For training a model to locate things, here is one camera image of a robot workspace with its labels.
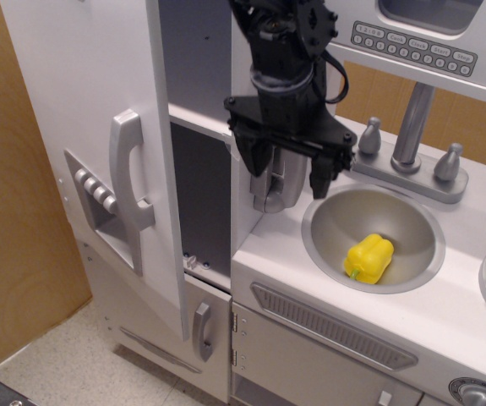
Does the cardboard backing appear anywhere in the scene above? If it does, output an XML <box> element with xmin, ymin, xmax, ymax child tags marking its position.
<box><xmin>336</xmin><ymin>62</ymin><xmax>486</xmax><ymax>165</ymax></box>

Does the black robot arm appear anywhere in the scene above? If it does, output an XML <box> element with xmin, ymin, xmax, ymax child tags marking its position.
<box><xmin>224</xmin><ymin>1</ymin><xmax>357</xmax><ymax>199</ymax></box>

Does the yellow toy bell pepper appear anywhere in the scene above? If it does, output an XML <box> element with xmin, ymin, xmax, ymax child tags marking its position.
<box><xmin>343</xmin><ymin>233</ymin><xmax>395</xmax><ymax>284</ymax></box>

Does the white oven door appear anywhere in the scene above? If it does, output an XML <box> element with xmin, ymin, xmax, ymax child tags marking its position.
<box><xmin>232</xmin><ymin>304</ymin><xmax>423</xmax><ymax>405</ymax></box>

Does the grey faucet base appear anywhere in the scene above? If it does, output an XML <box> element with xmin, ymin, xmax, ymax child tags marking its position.
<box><xmin>352</xmin><ymin>141</ymin><xmax>469</xmax><ymax>204</ymax></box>

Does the silver lower door handle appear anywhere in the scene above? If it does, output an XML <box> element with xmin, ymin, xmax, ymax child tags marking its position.
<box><xmin>192</xmin><ymin>302</ymin><xmax>213</xmax><ymax>362</ymax></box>

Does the silver left tap knob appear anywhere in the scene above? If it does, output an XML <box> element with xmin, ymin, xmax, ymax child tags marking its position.
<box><xmin>358</xmin><ymin>117</ymin><xmax>381</xmax><ymax>155</ymax></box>

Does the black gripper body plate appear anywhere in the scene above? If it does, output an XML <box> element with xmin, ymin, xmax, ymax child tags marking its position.
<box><xmin>224</xmin><ymin>87</ymin><xmax>357</xmax><ymax>171</ymax></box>

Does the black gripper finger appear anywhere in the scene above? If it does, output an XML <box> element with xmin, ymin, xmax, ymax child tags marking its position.
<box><xmin>234</xmin><ymin>129</ymin><xmax>273</xmax><ymax>177</ymax></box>
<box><xmin>309</xmin><ymin>155</ymin><xmax>344</xmax><ymax>200</ymax></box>

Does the white lower freezer door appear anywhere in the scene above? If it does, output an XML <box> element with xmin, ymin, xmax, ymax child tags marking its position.
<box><xmin>82</xmin><ymin>240</ymin><xmax>232</xmax><ymax>405</ymax></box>

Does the silver toy phone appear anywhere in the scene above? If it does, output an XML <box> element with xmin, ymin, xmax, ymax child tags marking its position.
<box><xmin>250</xmin><ymin>147</ymin><xmax>308</xmax><ymax>213</ymax></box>

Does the silver right tap knob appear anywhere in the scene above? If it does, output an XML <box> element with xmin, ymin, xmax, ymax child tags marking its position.
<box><xmin>434</xmin><ymin>143</ymin><xmax>463</xmax><ymax>182</ymax></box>

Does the silver tap knob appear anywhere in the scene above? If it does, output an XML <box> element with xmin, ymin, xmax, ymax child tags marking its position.
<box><xmin>434</xmin><ymin>143</ymin><xmax>463</xmax><ymax>182</ymax></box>
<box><xmin>358</xmin><ymin>117</ymin><xmax>381</xmax><ymax>155</ymax></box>

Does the silver vent grille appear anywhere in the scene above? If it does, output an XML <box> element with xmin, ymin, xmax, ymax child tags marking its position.
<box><xmin>250</xmin><ymin>283</ymin><xmax>418</xmax><ymax>371</ymax></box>

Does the silver fridge handle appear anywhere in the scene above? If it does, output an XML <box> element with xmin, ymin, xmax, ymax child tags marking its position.
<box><xmin>109</xmin><ymin>109</ymin><xmax>155</xmax><ymax>231</ymax></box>

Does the silver ice dispenser panel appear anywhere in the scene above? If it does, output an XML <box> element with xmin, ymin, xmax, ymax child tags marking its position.
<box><xmin>64</xmin><ymin>150</ymin><xmax>143</xmax><ymax>277</ymax></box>

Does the toy microwave with keypad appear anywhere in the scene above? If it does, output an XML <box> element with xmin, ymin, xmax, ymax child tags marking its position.
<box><xmin>325</xmin><ymin>1</ymin><xmax>486</xmax><ymax>102</ymax></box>

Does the grey oven control knob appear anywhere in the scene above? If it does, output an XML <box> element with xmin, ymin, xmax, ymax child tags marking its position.
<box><xmin>449</xmin><ymin>377</ymin><xmax>486</xmax><ymax>406</ymax></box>

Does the silver sink bowl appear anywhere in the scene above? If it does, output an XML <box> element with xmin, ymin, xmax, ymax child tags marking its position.
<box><xmin>302</xmin><ymin>185</ymin><xmax>445</xmax><ymax>294</ymax></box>

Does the black cable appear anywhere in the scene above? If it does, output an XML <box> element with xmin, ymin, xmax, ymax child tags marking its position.
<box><xmin>316</xmin><ymin>50</ymin><xmax>349</xmax><ymax>105</ymax></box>

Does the wooden board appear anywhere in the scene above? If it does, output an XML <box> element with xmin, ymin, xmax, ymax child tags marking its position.
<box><xmin>0</xmin><ymin>6</ymin><xmax>91</xmax><ymax>363</ymax></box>

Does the silver faucet spout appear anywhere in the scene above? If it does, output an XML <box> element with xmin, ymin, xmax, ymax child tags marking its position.
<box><xmin>391</xmin><ymin>82</ymin><xmax>435</xmax><ymax>173</ymax></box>

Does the white fridge door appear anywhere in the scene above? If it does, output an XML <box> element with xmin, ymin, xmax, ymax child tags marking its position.
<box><xmin>1</xmin><ymin>1</ymin><xmax>189</xmax><ymax>340</ymax></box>

